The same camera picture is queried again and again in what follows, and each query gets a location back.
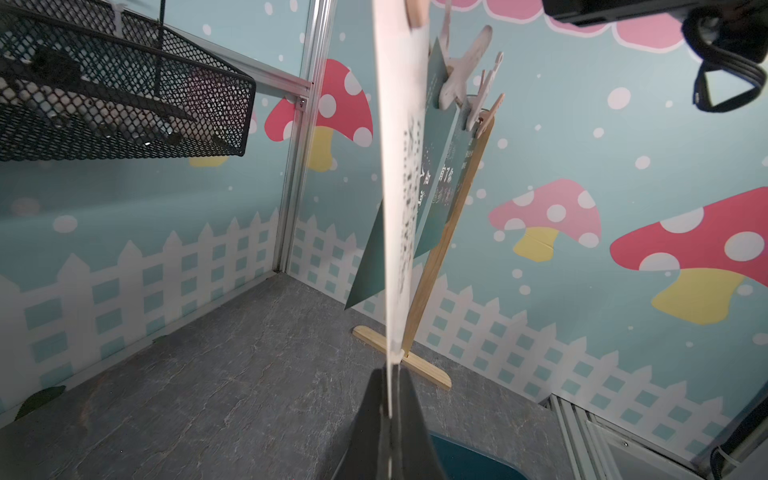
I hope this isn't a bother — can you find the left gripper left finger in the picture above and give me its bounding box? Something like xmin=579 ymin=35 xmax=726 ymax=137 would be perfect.
xmin=333 ymin=369 xmax=389 ymax=480

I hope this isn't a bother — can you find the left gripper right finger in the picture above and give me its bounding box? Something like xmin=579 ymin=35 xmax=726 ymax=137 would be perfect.
xmin=391 ymin=366 xmax=446 ymax=480

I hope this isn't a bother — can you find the wooden postcard rack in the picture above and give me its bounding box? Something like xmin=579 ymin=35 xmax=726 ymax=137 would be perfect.
xmin=352 ymin=119 xmax=495 ymax=390

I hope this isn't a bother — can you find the white postcard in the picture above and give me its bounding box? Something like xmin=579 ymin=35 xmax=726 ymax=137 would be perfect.
xmin=372 ymin=1 xmax=430 ymax=416

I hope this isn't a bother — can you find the pink clothespin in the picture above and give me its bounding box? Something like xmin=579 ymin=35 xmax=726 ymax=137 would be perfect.
xmin=405 ymin=0 xmax=430 ymax=29
xmin=475 ymin=94 xmax=505 ymax=138

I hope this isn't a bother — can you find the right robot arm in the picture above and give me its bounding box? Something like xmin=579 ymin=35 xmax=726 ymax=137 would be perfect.
xmin=543 ymin=0 xmax=767 ymax=113

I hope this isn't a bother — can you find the teal plastic tray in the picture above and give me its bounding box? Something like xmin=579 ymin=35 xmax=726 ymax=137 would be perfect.
xmin=430 ymin=432 xmax=527 ymax=480

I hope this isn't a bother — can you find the green postcard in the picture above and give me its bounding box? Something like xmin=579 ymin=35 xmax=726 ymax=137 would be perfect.
xmin=345 ymin=41 xmax=459 ymax=308
xmin=415 ymin=105 xmax=476 ymax=257

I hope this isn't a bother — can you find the white clothespin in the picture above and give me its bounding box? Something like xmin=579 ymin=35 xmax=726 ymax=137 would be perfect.
xmin=438 ymin=0 xmax=493 ymax=110
xmin=466 ymin=52 xmax=504 ymax=131

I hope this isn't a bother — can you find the black mesh wall basket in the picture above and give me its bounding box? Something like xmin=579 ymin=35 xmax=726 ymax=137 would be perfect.
xmin=1 ymin=1 xmax=256 ymax=162

